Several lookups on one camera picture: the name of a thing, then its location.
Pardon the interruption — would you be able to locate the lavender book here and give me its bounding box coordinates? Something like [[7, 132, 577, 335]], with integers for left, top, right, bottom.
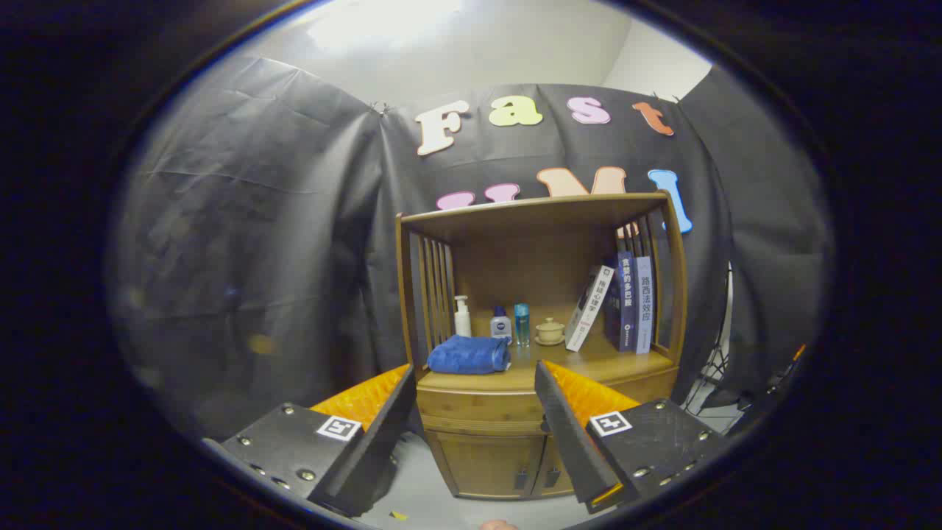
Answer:
[[634, 255, 654, 355]]

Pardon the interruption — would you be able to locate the wooden cabinet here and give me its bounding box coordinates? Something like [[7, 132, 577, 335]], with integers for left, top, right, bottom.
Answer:
[[395, 190, 689, 501]]

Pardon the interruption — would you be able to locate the wooden cabinet door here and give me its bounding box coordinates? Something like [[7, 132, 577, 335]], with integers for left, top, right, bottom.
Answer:
[[427, 431, 549, 500], [531, 436, 578, 498]]

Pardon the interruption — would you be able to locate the white book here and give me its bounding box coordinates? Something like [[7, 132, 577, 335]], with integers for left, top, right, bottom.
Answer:
[[564, 265, 615, 353]]

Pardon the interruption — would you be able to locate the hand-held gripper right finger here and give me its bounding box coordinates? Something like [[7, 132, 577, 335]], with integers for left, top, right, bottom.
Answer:
[[534, 359, 731, 515]]

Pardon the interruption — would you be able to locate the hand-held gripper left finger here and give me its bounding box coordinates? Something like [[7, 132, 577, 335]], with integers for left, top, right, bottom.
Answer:
[[202, 363, 418, 518]]

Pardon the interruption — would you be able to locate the black backdrop cloth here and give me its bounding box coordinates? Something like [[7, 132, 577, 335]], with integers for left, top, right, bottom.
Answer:
[[110, 55, 836, 442]]

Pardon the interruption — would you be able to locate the dark blue book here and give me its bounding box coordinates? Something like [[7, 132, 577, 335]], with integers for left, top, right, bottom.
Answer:
[[605, 250, 637, 353]]

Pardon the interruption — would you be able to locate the wooden countertop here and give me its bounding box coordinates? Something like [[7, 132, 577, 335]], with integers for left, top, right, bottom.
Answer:
[[417, 335, 678, 392]]

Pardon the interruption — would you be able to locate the blue folded towel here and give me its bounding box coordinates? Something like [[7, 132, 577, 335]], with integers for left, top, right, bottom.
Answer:
[[427, 335, 512, 375]]

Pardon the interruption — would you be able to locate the black device with orange tip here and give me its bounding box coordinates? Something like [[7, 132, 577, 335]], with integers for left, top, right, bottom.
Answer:
[[758, 342, 808, 413]]

